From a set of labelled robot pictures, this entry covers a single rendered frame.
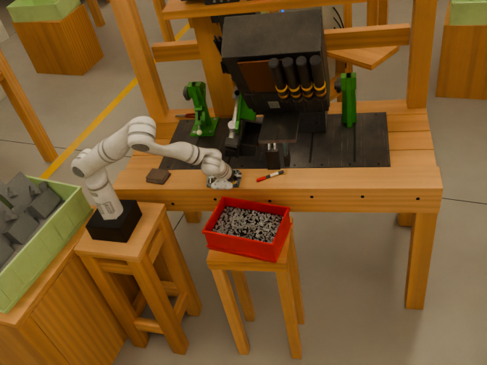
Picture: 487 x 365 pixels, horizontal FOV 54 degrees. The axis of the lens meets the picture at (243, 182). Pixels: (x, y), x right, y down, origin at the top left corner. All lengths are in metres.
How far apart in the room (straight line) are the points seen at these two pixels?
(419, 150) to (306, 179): 0.54
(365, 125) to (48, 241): 1.58
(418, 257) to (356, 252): 0.65
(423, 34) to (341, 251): 1.36
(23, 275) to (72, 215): 0.34
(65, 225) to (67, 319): 0.44
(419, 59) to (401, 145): 0.41
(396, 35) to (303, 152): 0.71
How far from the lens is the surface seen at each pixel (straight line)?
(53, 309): 2.37
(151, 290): 2.29
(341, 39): 2.48
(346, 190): 2.11
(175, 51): 2.64
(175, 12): 2.31
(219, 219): 2.08
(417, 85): 2.53
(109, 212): 2.14
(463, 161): 3.68
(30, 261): 2.28
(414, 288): 2.66
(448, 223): 3.23
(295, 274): 2.37
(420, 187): 2.12
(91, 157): 1.89
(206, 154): 1.83
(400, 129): 2.46
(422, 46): 2.43
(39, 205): 2.49
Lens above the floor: 2.34
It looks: 41 degrees down
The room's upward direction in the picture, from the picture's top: 12 degrees counter-clockwise
